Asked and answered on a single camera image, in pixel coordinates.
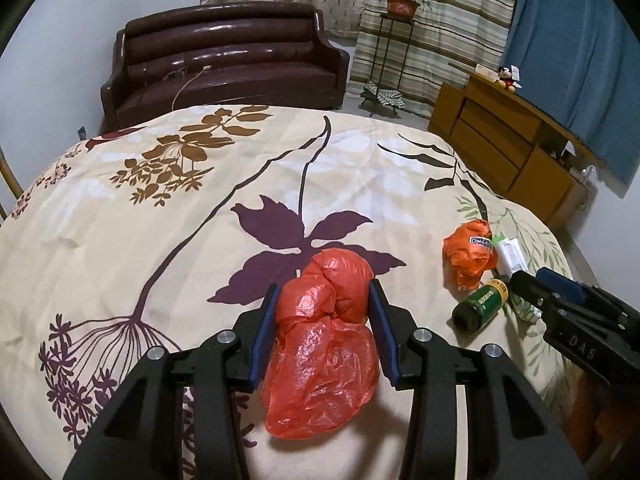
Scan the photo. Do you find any striped curtain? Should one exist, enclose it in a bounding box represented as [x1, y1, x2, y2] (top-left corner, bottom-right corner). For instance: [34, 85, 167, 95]
[348, 0, 523, 120]

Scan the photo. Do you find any wooden cabinet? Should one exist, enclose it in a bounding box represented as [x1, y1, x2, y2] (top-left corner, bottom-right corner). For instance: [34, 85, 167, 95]
[427, 62, 603, 231]

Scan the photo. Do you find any red plastic bag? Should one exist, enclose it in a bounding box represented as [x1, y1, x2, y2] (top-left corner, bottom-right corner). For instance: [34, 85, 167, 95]
[260, 249, 381, 440]

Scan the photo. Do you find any white green striped packet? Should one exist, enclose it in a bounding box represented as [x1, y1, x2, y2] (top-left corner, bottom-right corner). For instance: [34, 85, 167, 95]
[510, 295, 545, 325]

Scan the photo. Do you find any checkered cloth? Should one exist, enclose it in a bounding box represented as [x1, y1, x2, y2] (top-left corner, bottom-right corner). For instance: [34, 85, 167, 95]
[362, 82, 407, 109]

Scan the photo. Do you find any long silver white wrapper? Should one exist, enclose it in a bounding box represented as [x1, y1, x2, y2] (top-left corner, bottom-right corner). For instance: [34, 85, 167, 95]
[491, 234, 526, 278]

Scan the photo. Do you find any black metal plant stand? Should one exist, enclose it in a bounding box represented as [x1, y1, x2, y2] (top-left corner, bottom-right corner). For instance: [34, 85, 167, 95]
[360, 12, 416, 118]

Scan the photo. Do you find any orange plastic bag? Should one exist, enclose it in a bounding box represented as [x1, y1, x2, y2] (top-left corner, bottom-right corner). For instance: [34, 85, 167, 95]
[443, 219, 500, 291]

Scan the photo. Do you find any dark green bottle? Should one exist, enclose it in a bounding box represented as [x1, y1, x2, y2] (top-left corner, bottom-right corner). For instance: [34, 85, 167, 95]
[451, 280, 511, 335]

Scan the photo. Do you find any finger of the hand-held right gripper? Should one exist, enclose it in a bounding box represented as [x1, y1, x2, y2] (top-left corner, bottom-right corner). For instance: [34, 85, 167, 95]
[510, 270, 558, 322]
[536, 267, 590, 306]

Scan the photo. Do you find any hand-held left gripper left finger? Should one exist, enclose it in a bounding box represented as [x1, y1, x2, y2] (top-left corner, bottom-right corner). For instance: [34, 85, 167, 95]
[62, 282, 281, 480]

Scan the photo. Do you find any beige cord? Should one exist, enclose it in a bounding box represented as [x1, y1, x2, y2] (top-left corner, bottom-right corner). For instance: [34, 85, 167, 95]
[162, 66, 211, 111]

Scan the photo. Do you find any mouse plush toy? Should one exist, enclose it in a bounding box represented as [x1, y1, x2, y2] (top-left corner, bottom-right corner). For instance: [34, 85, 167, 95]
[495, 65, 518, 93]

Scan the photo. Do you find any blue curtain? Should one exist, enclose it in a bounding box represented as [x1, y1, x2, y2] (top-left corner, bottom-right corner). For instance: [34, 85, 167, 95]
[500, 0, 640, 196]

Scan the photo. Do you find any wooden chair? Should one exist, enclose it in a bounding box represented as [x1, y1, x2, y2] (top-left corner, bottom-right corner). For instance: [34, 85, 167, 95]
[0, 147, 25, 221]

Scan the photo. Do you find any potted plant in orange pot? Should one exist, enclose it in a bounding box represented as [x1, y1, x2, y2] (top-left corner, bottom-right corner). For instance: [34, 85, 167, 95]
[375, 0, 432, 21]

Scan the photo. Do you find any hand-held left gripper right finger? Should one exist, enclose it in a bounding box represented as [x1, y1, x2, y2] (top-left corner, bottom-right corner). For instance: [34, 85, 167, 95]
[369, 278, 588, 480]

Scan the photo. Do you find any floral cream tablecloth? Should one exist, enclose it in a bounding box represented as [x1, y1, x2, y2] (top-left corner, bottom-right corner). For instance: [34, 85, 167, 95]
[0, 105, 573, 480]

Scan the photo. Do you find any dark brown leather sofa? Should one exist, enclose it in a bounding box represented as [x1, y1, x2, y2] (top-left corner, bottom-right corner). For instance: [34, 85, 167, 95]
[100, 1, 351, 133]

